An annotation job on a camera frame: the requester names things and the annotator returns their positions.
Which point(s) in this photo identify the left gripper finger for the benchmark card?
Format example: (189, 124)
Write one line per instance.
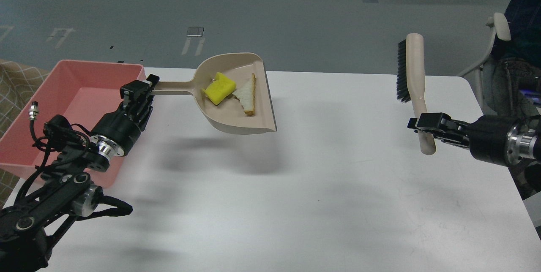
(141, 111)
(136, 95)

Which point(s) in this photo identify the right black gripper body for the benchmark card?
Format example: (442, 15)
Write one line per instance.
(489, 139)

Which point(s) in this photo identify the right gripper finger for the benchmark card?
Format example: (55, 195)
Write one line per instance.
(439, 123)
(459, 139)

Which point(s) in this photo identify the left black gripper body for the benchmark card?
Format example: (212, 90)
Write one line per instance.
(117, 130)

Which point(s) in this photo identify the beige hand brush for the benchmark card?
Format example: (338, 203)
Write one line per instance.
(410, 82)

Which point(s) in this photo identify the yellow sponge piece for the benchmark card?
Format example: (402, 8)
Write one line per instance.
(220, 88)

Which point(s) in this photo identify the beige plastic dustpan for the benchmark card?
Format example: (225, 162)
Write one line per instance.
(228, 116)

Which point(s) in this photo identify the white bread slice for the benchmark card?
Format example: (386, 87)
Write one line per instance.
(246, 95)

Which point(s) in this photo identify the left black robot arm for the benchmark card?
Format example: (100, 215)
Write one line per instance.
(61, 192)

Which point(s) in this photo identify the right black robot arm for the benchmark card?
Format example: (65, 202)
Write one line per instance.
(526, 140)

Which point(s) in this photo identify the pink plastic bin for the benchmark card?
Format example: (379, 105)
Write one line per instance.
(83, 92)

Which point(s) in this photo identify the seated person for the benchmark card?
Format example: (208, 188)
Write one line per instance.
(515, 61)

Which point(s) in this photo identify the metal floor plate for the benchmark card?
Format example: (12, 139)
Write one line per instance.
(195, 31)

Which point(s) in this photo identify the white office chair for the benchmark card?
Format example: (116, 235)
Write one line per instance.
(498, 30)

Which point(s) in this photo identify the beige checkered cloth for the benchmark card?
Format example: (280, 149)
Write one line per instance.
(18, 83)

